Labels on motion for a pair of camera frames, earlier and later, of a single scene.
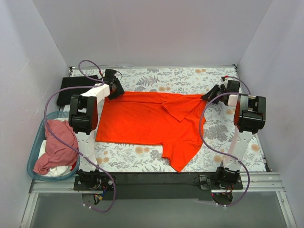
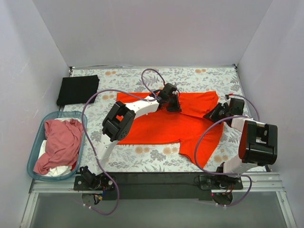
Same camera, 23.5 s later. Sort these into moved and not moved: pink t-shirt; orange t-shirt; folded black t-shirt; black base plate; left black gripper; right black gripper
Moved: right black gripper; left black gripper; orange t-shirt
Not moved: folded black t-shirt; pink t-shirt; black base plate
